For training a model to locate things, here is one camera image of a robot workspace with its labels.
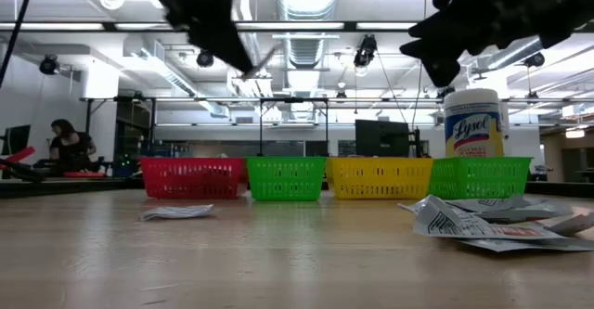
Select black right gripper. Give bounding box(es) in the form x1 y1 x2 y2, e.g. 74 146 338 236
399 0 572 62

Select Lysol wipes canister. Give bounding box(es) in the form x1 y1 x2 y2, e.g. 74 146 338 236
443 87 507 159

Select black computer monitor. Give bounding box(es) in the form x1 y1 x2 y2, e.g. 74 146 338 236
0 123 32 158
354 118 411 159

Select red plastic basket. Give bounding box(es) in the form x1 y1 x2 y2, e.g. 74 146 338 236
140 156 248 200

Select green plastic basket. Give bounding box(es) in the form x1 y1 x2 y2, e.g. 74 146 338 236
429 156 534 200
245 156 328 202

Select yellow plastic basket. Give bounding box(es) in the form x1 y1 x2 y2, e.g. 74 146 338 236
325 156 435 200

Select person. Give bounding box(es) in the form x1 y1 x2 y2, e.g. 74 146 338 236
48 118 98 174

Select orange strip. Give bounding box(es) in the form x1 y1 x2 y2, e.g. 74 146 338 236
62 171 108 179

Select red flat object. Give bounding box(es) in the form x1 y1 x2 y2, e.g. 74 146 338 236
0 145 37 164

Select black hanging camera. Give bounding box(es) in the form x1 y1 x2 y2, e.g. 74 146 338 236
195 47 216 70
38 55 61 76
523 51 547 69
352 33 379 69

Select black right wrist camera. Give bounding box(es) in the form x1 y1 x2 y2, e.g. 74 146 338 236
424 58 463 88

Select thin hanging cable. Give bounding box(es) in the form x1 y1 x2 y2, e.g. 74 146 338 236
410 0 429 132

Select silver ventilation duct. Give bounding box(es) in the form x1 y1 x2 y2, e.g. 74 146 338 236
273 0 342 122

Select black overhead frame beam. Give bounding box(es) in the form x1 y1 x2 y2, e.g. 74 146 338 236
0 19 594 33

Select black background workstation frame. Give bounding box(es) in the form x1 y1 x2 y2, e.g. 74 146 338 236
79 95 446 178

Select black table edge rail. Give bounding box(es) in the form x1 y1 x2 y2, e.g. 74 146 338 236
0 177 594 198

